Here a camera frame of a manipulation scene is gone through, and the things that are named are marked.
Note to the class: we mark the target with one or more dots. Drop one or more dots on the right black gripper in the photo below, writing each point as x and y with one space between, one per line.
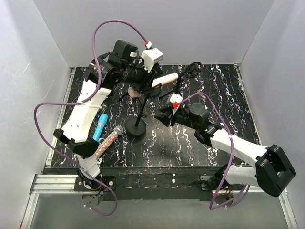
165 119

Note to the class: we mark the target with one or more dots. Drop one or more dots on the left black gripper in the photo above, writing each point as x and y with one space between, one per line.
146 85

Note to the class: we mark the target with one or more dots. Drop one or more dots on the pale pink microphone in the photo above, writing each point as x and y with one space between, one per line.
159 81

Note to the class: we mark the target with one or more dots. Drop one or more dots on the glitter silver-head microphone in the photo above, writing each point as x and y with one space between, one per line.
117 131

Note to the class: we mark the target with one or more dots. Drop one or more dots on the teal blue microphone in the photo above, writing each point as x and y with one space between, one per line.
100 126

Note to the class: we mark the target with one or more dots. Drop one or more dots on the black round-base mic stand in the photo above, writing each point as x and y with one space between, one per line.
155 92

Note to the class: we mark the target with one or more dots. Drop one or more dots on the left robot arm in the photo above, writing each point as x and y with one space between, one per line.
124 64

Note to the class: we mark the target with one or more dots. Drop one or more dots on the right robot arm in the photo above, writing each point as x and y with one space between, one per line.
267 167

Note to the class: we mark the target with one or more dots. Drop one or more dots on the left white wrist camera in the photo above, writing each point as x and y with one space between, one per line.
151 57

